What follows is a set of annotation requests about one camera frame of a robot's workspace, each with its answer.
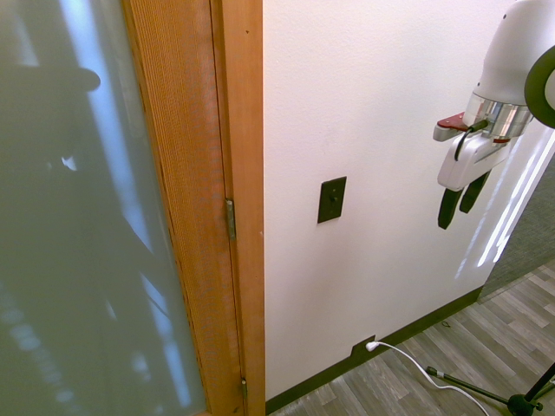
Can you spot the red and silver wrist camera mount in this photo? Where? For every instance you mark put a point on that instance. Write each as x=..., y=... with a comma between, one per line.
x=451, y=125

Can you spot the black camera tripod stand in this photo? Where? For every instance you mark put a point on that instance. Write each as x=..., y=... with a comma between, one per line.
x=511, y=390

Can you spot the small metal door hinge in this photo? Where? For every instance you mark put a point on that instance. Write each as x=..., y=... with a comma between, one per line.
x=244, y=388

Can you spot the dark wall outlet plate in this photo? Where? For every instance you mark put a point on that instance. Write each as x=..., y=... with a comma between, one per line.
x=363, y=346

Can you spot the dark light switch plate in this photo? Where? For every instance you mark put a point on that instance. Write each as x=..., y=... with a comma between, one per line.
x=331, y=199

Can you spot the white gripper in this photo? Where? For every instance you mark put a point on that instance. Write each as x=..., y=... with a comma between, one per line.
x=466, y=162

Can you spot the dark baseboard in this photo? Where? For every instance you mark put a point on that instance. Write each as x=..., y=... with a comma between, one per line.
x=377, y=346

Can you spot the wooden door with frosted glass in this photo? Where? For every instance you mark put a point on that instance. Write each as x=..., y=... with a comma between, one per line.
x=95, y=208

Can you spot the wooden door frame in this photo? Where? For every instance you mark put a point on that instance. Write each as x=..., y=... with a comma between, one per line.
x=245, y=173

